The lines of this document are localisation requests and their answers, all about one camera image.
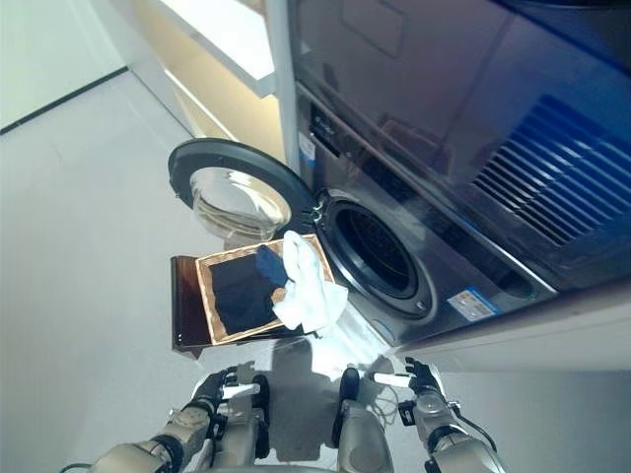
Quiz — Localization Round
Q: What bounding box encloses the black garment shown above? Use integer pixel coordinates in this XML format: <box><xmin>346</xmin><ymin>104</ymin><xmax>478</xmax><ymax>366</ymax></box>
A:
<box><xmin>209</xmin><ymin>255</ymin><xmax>285</xmax><ymax>336</ymax></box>

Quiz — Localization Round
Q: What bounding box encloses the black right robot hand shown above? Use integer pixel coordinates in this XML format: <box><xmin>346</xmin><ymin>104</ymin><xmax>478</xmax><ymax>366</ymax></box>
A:
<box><xmin>373</xmin><ymin>357</ymin><xmax>445</xmax><ymax>403</ymax></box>

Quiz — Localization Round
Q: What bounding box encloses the silver right robot leg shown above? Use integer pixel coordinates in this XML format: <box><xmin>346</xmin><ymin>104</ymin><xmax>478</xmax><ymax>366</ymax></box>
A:
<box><xmin>333</xmin><ymin>367</ymin><xmax>391</xmax><ymax>473</ymax></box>

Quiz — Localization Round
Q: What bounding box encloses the rectangular wicker laundry basket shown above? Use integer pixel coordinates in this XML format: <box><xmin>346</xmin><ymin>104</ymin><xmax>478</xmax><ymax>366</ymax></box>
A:
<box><xmin>195</xmin><ymin>234</ymin><xmax>336</xmax><ymax>345</ymax></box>

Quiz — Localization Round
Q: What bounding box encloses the brown acrylic stand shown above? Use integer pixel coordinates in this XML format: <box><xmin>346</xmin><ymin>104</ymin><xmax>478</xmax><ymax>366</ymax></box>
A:
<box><xmin>170</xmin><ymin>254</ymin><xmax>307</xmax><ymax>361</ymax></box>

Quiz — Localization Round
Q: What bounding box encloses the round glass washing machine door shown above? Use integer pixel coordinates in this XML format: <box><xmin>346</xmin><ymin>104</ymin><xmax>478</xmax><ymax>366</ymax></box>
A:
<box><xmin>167</xmin><ymin>138</ymin><xmax>316</xmax><ymax>242</ymax></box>

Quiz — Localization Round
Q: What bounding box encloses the white garment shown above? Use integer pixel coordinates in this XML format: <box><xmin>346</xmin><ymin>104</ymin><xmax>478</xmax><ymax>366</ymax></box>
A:
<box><xmin>272</xmin><ymin>230</ymin><xmax>349</xmax><ymax>334</ymax></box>

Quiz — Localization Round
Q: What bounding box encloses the white cabinet post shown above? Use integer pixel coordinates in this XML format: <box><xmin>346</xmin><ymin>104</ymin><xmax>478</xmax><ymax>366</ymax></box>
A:
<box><xmin>265</xmin><ymin>0</ymin><xmax>300</xmax><ymax>173</ymax></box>

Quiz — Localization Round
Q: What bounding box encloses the grey stacked dryer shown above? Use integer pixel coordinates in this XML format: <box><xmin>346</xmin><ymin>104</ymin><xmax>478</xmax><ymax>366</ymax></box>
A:
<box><xmin>290</xmin><ymin>0</ymin><xmax>631</xmax><ymax>292</ymax></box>

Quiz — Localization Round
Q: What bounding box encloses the blue garment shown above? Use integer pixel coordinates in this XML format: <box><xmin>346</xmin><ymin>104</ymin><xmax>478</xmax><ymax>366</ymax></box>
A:
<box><xmin>254</xmin><ymin>244</ymin><xmax>290</xmax><ymax>287</ymax></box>

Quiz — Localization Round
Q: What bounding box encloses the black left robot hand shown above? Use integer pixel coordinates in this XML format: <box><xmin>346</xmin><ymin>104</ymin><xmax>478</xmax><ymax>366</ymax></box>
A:
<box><xmin>194</xmin><ymin>367</ymin><xmax>261</xmax><ymax>413</ymax></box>

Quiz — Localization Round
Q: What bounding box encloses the blue energy label sticker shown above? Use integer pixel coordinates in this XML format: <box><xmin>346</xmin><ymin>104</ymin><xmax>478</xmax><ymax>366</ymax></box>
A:
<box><xmin>446</xmin><ymin>290</ymin><xmax>487</xmax><ymax>324</ymax></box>

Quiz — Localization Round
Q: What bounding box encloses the white counter cabinet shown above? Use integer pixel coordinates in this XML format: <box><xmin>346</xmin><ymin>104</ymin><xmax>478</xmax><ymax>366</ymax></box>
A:
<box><xmin>132</xmin><ymin>0</ymin><xmax>280</xmax><ymax>144</ymax></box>

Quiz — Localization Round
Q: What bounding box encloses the thin coiled floor cable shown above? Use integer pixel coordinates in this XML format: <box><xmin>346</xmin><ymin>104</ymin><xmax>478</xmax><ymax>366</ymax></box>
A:
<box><xmin>372</xmin><ymin>381</ymin><xmax>413</xmax><ymax>420</ymax></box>

